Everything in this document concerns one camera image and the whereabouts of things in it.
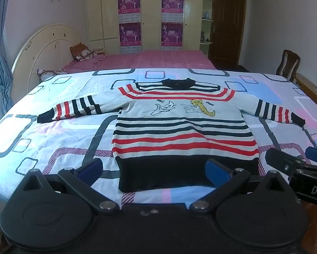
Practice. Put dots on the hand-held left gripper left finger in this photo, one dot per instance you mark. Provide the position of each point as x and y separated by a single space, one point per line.
91 168

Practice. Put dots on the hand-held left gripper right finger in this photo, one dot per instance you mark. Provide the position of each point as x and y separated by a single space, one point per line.
216 173

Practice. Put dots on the striped cartoon print sweater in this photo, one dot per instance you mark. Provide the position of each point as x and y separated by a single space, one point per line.
182 127

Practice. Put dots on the white quilt with square print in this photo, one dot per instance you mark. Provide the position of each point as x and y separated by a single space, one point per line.
68 137

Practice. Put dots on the brown wooden chair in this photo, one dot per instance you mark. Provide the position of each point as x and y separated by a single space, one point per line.
288 63

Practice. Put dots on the white dotted pillow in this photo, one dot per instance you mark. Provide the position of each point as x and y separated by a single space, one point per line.
51 73

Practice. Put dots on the orange patterned pillow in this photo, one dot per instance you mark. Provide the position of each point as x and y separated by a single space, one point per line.
81 52

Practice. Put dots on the white and red flat pillow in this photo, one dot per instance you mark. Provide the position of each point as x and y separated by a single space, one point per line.
99 51

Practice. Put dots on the pink bed sheet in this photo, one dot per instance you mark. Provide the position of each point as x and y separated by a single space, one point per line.
161 59

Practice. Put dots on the cream round headboard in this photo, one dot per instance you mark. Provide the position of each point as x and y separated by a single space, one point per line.
42 47

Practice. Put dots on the brown wooden door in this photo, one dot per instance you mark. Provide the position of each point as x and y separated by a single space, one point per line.
228 26

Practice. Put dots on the cream corner shelf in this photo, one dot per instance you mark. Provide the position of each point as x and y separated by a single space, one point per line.
206 26

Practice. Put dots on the blue vase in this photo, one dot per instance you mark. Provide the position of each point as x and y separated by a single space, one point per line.
207 15

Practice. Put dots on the cream wardrobe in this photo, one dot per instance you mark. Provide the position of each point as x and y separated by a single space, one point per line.
150 18

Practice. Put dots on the wooden bed frame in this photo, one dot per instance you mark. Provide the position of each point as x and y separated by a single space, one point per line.
310 90

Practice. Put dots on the purple wall poster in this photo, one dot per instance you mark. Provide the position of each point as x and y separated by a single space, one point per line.
130 35
172 2
129 2
172 34

